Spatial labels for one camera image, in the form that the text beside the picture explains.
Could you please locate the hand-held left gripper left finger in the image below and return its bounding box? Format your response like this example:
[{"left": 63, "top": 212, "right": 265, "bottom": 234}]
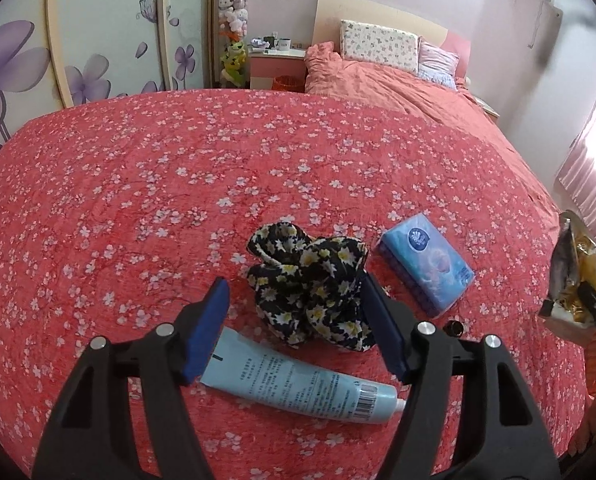
[{"left": 32, "top": 277, "right": 231, "bottom": 480}]

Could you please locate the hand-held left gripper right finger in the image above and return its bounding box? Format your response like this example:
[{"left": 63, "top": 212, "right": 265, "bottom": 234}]
[{"left": 360, "top": 272, "right": 561, "bottom": 480}]

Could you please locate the yellow snack wrapper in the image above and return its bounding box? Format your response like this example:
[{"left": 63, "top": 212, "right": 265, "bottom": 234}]
[{"left": 538, "top": 210, "right": 596, "bottom": 343}]

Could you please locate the black floral scrunchie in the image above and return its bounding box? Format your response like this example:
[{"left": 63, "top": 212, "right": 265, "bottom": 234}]
[{"left": 247, "top": 220, "right": 379, "bottom": 352}]

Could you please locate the pale squeeze tube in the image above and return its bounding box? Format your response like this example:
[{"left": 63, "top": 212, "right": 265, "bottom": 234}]
[{"left": 198, "top": 325, "right": 407, "bottom": 425}]

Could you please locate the blue tissue pack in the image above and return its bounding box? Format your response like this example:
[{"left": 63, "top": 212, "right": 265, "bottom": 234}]
[{"left": 376, "top": 212, "right": 476, "bottom": 318}]

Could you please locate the pink curtain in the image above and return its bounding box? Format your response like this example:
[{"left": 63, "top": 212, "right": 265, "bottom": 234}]
[{"left": 553, "top": 35, "right": 596, "bottom": 241}]

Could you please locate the red floral blanket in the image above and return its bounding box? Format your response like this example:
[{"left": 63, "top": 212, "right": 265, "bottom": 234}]
[{"left": 0, "top": 87, "right": 596, "bottom": 480}]

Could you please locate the wooden bedside table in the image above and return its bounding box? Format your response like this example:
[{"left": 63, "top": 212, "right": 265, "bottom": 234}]
[{"left": 465, "top": 76, "right": 501, "bottom": 120}]

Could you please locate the salmon duvet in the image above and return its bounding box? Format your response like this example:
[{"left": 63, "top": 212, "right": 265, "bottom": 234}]
[{"left": 304, "top": 42, "right": 561, "bottom": 211}]

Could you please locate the pink nightstand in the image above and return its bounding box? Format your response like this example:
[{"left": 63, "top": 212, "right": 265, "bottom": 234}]
[{"left": 248, "top": 47, "right": 309, "bottom": 92}]

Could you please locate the pink striped pillow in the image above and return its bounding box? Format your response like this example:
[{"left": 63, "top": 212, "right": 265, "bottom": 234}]
[{"left": 418, "top": 41, "right": 461, "bottom": 88}]

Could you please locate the white floral pillow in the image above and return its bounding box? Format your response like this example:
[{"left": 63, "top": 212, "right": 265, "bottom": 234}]
[{"left": 339, "top": 19, "right": 421, "bottom": 73}]

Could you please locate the clear tube of plush toys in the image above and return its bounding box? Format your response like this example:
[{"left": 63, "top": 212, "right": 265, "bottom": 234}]
[{"left": 214, "top": 0, "right": 253, "bottom": 88}]

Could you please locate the wardrobe with purple flowers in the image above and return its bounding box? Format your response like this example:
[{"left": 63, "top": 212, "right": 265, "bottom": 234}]
[{"left": 0, "top": 0, "right": 216, "bottom": 176}]

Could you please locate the cream and pink headboard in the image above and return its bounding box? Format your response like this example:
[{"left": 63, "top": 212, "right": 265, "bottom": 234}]
[{"left": 314, "top": 0, "right": 473, "bottom": 81}]

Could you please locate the white wall conduit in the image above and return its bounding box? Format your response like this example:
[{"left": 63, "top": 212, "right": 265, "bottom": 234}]
[{"left": 527, "top": 0, "right": 555, "bottom": 50}]

